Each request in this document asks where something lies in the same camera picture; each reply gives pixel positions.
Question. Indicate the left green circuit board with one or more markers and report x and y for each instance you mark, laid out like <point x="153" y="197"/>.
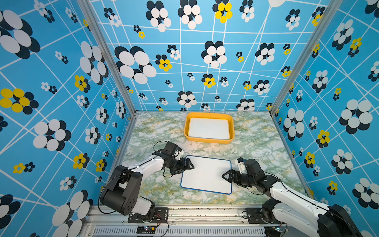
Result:
<point x="146" y="231"/>

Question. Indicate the yellow-framed whiteboard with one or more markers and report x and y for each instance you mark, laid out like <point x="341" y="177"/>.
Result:
<point x="209" y="128"/>

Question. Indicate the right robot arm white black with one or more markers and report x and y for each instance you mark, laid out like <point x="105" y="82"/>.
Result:
<point x="288" y="206"/>

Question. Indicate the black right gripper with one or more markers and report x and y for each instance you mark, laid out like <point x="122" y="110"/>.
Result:
<point x="231" y="172"/>

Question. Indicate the yellow plastic storage box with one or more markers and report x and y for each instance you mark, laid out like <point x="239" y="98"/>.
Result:
<point x="209" y="115"/>

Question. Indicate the blue-framed whiteboard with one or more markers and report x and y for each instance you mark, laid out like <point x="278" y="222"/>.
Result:
<point x="207" y="175"/>

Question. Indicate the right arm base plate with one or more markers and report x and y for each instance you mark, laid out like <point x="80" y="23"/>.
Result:
<point x="254" y="216"/>

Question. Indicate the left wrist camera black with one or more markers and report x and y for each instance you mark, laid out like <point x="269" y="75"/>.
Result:
<point x="171" y="150"/>

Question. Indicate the aluminium front rail frame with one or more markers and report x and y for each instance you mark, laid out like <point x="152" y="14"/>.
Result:
<point x="185" y="221"/>

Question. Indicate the right green circuit board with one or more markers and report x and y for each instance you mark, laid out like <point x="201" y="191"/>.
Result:
<point x="273" y="232"/>

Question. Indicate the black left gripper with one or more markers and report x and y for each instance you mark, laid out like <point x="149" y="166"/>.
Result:
<point x="182" y="168"/>

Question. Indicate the green circuit board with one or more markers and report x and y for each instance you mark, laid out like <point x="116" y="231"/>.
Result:
<point x="273" y="232"/>
<point x="146" y="231"/>

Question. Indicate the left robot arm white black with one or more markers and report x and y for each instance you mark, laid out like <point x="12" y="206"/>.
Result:
<point x="121" y="192"/>

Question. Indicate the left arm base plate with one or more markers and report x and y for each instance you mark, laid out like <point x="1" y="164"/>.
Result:
<point x="156" y="216"/>

